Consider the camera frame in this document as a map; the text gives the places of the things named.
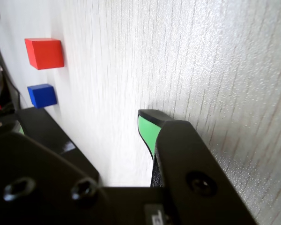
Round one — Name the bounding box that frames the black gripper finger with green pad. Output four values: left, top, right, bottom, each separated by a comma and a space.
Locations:
137, 109, 258, 225
0, 107, 113, 225

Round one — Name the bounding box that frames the blue wooden cube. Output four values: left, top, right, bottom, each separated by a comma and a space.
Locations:
27, 83, 58, 109

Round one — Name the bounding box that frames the red wooden cube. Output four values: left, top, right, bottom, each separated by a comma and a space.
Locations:
24, 38, 65, 70

